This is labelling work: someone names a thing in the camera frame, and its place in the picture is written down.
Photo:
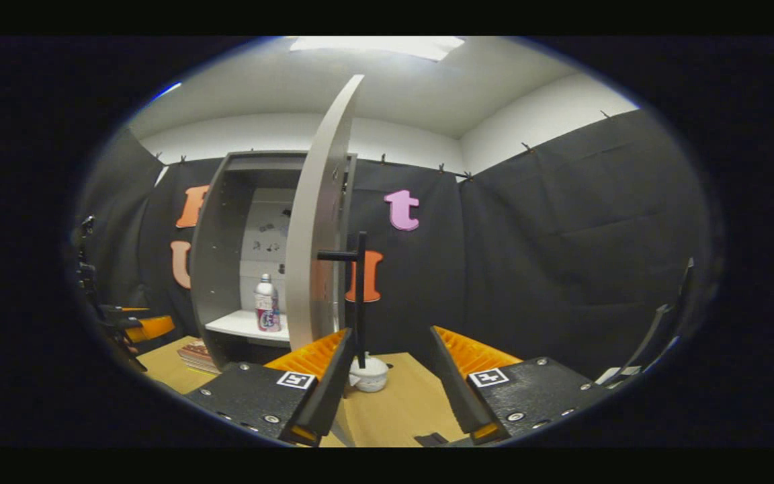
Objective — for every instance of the white round object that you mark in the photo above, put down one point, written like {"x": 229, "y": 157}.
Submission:
{"x": 373, "y": 376}

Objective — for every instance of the black backdrop cloth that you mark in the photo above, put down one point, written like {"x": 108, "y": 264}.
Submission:
{"x": 562, "y": 255}

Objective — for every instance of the black chair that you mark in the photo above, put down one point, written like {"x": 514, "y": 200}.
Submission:
{"x": 656, "y": 323}

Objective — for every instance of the narrow ceiling light strip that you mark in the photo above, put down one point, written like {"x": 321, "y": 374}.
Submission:
{"x": 167, "y": 91}

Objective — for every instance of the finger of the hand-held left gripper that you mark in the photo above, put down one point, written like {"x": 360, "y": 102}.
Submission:
{"x": 125, "y": 311}
{"x": 152, "y": 328}

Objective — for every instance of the white cabinet shelf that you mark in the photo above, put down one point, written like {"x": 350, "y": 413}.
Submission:
{"x": 246, "y": 326}

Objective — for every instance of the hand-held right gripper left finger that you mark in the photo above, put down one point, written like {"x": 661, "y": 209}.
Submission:
{"x": 330, "y": 396}

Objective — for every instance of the small black object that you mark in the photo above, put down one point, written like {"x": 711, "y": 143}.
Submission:
{"x": 432, "y": 439}

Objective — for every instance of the large ceiling light panel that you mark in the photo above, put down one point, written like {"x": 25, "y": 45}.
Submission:
{"x": 380, "y": 46}

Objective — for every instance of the white paper sheet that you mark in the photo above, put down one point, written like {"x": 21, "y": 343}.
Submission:
{"x": 619, "y": 374}

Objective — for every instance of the stack of books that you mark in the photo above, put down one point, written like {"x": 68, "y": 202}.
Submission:
{"x": 197, "y": 356}

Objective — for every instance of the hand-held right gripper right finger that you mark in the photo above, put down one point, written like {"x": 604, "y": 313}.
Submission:
{"x": 457, "y": 396}

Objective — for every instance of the small plastic bottle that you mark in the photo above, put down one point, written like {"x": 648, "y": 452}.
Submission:
{"x": 267, "y": 309}

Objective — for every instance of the grey cabinet door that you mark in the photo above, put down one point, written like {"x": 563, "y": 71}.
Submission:
{"x": 316, "y": 235}

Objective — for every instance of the dark grey cabinet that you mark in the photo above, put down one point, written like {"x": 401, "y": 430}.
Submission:
{"x": 216, "y": 269}

